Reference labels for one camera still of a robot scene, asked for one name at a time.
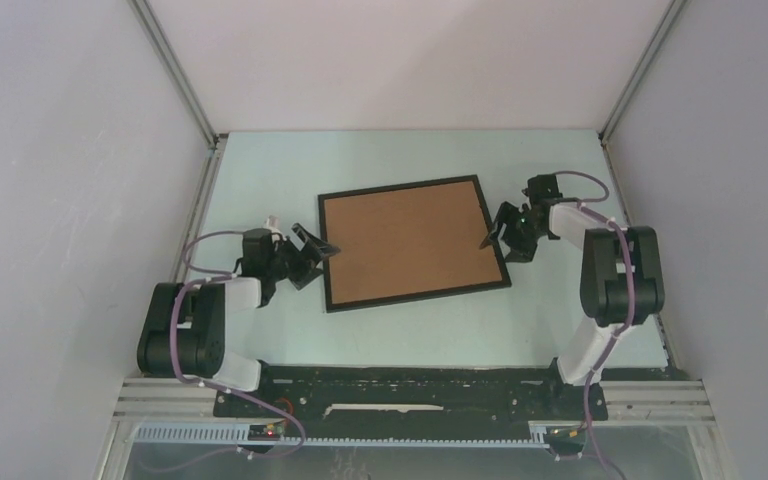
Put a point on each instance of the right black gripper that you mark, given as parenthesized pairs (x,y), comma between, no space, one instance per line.
(517,250)

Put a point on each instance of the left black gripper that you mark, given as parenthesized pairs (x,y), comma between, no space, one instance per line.
(309,257)

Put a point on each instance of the black picture frame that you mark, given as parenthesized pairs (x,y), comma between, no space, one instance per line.
(410,242)

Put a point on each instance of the brown frame backing board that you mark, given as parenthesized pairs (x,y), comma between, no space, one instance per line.
(410,242)

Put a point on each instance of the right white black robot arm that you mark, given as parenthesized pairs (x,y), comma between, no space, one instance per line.
(621,282)

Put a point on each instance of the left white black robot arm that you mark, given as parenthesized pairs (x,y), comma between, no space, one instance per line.
(184,335)

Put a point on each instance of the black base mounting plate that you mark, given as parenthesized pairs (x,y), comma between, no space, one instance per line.
(425,403)

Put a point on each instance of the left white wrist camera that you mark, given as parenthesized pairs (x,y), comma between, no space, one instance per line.
(272,223)

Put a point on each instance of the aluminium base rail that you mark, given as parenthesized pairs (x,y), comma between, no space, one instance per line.
(709,450)

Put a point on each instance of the white cable duct strip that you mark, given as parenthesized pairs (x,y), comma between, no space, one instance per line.
(243,435)

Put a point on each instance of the right aluminium corner post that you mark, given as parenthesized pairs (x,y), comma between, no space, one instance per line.
(650,53)

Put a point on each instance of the aluminium corner post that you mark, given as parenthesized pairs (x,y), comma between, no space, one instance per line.
(650,53)
(150,23)

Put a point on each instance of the left aluminium corner post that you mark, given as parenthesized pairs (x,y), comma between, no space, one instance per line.
(150,23)

